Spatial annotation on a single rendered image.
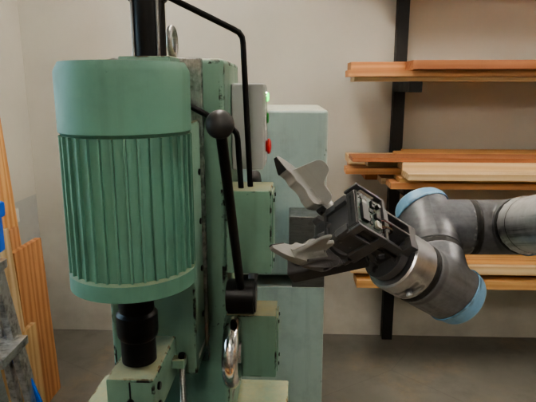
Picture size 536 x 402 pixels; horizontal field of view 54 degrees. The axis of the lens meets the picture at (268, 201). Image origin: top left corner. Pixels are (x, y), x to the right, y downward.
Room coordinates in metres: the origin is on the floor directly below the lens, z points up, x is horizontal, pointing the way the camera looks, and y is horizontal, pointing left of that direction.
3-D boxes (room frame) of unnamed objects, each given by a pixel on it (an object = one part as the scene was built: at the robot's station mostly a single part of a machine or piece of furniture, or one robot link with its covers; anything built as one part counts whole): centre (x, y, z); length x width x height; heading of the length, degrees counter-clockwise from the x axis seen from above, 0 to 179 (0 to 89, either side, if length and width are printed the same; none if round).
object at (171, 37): (1.01, 0.18, 1.55); 0.06 x 0.02 x 0.07; 177
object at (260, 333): (0.89, 0.03, 1.02); 0.09 x 0.07 x 0.12; 87
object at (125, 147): (0.72, 0.19, 1.35); 0.18 x 0.18 x 0.31
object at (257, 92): (1.03, 0.03, 1.40); 0.10 x 0.06 x 0.16; 177
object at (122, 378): (0.74, 0.19, 1.03); 0.14 x 0.07 x 0.09; 177
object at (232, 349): (0.84, 0.06, 1.02); 0.12 x 0.03 x 0.12; 177
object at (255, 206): (0.92, 0.03, 1.22); 0.09 x 0.08 x 0.15; 177
